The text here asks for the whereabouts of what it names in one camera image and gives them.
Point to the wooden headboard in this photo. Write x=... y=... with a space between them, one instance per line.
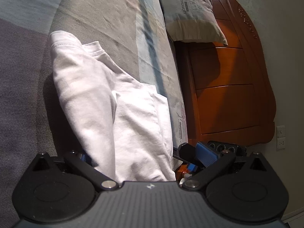
x=225 y=76

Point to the white printed t-shirt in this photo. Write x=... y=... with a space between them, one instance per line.
x=106 y=111

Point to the white wall socket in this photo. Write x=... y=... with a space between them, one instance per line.
x=281 y=143

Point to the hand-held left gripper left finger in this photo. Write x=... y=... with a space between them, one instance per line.
x=83 y=158

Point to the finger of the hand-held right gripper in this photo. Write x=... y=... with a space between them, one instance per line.
x=187 y=152
x=192 y=167

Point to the small white object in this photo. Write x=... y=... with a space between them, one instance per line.
x=185 y=178

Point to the white wall switch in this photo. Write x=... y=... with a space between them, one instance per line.
x=280 y=131

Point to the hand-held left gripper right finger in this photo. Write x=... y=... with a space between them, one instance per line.
x=206 y=155

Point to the bed with pastel sheet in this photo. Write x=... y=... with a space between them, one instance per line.
x=28 y=87

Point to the large beige pillow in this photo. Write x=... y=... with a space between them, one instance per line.
x=190 y=11

